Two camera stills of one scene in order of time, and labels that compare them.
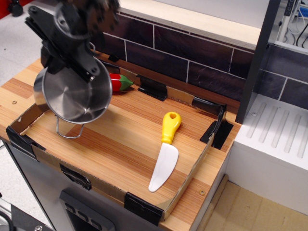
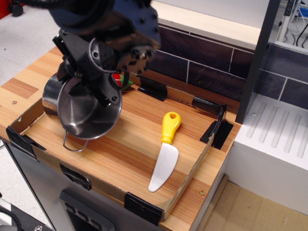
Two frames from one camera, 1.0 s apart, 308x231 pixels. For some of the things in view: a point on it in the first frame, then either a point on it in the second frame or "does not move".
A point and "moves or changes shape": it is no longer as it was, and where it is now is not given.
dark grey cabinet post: [251, 87] does not move
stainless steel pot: [72, 100] moves or changes shape
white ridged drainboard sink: [269, 155] does not move
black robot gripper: [66, 41] -> [92, 63]
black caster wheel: [15, 8] does not move
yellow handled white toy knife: [169, 154] does not move
